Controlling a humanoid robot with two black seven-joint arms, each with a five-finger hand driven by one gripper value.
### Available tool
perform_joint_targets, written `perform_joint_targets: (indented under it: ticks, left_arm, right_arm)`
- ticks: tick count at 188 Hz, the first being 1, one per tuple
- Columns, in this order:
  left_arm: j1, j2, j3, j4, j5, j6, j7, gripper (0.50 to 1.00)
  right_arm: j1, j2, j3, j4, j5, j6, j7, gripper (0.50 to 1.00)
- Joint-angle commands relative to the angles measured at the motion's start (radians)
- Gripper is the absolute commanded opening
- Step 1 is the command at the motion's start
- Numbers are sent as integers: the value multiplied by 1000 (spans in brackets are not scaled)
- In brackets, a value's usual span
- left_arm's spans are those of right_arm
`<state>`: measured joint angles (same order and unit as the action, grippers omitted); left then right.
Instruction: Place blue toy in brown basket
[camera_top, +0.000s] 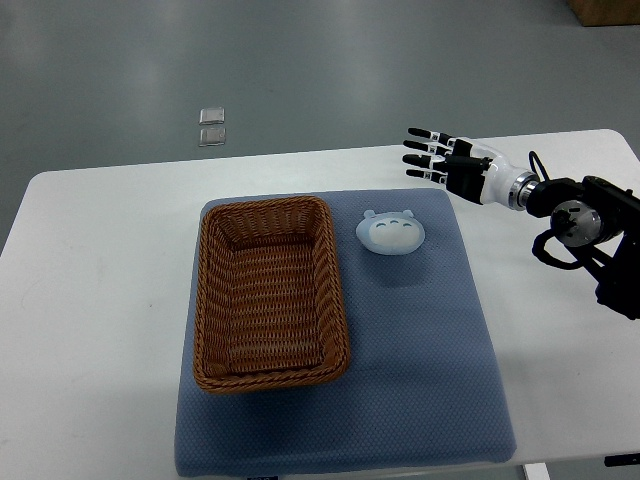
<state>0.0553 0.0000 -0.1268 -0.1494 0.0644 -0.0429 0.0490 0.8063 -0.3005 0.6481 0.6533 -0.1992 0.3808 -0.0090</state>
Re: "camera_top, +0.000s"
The black middle robot finger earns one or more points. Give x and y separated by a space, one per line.
431 148

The black little robot finger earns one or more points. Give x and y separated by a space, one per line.
433 176

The black ring robot finger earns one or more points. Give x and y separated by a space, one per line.
424 161

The black index robot finger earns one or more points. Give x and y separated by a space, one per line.
433 136

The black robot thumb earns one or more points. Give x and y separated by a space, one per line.
466 163

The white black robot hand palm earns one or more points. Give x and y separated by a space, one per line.
502 183

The blue white plush toy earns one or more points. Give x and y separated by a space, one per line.
390 233

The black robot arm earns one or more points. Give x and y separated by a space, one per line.
593 224

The brown wicker basket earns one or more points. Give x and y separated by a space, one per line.
269 311

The brown cardboard box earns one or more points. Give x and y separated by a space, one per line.
597 13

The blue fabric mat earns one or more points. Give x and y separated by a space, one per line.
423 387

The upper metal floor plate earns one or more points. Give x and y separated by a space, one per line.
212 116

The white table leg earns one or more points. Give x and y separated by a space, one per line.
536 471

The black table bracket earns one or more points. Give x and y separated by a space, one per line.
622 460

